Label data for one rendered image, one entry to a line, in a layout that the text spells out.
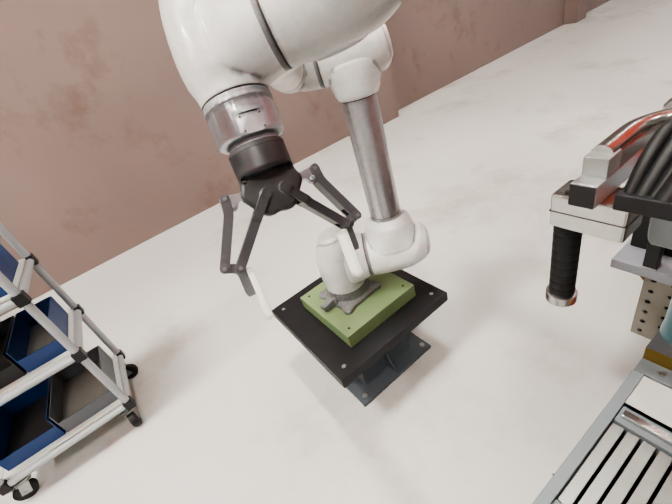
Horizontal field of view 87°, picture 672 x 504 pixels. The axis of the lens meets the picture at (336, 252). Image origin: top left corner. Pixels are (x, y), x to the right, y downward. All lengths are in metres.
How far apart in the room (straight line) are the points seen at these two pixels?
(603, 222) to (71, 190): 3.43
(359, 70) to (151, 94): 2.70
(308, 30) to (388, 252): 0.83
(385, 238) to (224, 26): 0.82
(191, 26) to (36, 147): 3.06
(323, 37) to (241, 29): 0.09
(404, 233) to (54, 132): 2.88
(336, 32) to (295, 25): 0.05
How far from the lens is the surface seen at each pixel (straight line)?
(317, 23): 0.46
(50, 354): 1.72
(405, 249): 1.18
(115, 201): 3.57
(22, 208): 3.59
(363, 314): 1.26
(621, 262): 1.27
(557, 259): 0.63
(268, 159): 0.45
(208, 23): 0.49
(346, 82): 1.01
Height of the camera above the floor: 1.22
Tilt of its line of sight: 33 degrees down
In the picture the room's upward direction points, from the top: 19 degrees counter-clockwise
